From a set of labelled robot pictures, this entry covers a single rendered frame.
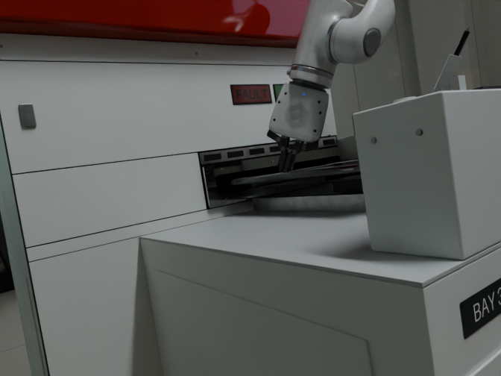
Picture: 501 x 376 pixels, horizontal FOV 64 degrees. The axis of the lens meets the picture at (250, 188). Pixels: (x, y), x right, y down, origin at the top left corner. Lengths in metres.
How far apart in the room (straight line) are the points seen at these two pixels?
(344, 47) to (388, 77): 2.25
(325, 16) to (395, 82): 2.18
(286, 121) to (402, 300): 0.51
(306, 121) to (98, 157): 0.41
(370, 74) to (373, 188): 2.69
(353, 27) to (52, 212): 0.62
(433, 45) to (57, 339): 2.32
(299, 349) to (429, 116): 0.27
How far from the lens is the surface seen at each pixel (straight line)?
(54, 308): 0.83
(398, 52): 2.95
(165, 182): 0.87
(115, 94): 0.86
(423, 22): 2.65
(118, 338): 0.87
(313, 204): 0.78
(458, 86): 1.00
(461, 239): 0.37
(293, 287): 0.43
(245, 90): 1.00
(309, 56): 0.78
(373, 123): 0.40
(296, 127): 0.78
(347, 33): 0.75
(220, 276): 0.56
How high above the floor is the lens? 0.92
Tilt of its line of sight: 3 degrees down
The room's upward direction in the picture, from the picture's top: 9 degrees counter-clockwise
